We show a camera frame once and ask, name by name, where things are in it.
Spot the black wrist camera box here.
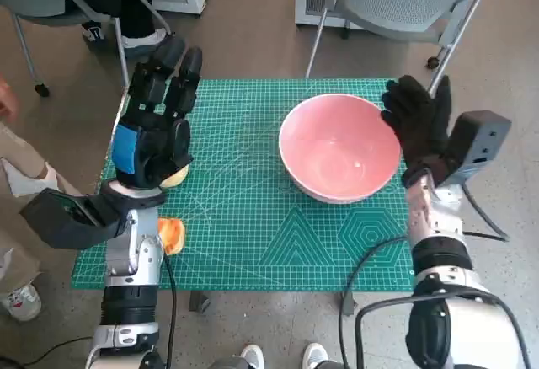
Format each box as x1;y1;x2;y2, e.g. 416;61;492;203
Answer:
19;187;127;249
437;110;513;187

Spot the round toy bread bun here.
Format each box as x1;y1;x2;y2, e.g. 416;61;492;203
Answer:
161;163;189;189

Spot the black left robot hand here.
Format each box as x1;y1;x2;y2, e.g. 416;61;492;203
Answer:
109;35;204;189

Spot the oblong braided toy bread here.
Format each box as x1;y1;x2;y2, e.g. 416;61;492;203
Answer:
157;217;186;255

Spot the thin black floor cable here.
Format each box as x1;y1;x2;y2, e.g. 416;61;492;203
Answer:
24;334;100;364

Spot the green cutting mat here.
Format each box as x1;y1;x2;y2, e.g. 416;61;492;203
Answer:
69;77;416;293

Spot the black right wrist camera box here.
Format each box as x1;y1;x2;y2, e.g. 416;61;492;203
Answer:
437;110;513;187

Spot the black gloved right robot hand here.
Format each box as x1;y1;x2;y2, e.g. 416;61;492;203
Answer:
381;74;454;188

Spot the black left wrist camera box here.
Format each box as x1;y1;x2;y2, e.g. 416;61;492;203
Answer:
19;187;127;249

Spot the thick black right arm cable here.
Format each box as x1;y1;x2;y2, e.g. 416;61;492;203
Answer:
355;291;531;369

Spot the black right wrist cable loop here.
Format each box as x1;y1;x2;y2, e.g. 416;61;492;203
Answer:
461;183;510;243

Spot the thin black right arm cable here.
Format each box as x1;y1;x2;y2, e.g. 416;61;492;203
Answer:
339;235;409;369

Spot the pink bowl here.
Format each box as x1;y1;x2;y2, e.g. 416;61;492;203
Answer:
278;94;402;205

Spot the white shoe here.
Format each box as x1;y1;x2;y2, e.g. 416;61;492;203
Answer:
240;343;265;369
302;342;328;369

